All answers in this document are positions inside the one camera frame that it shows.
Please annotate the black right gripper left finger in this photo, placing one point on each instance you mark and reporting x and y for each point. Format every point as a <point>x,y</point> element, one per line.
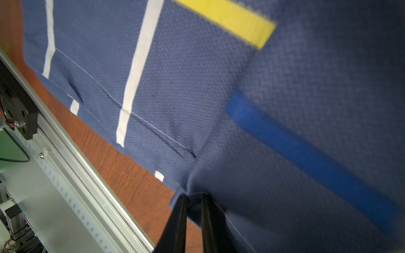
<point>173,238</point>

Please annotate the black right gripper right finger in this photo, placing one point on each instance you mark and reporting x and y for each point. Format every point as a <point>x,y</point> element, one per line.
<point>216,238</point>

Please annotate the blue striped pillowcase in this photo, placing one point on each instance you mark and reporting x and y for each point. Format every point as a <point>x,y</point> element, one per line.
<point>289,114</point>

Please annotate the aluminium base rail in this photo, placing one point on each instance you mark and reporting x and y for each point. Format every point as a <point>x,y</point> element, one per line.
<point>78,211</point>

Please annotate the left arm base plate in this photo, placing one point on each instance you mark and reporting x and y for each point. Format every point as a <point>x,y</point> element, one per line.
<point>17,108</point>

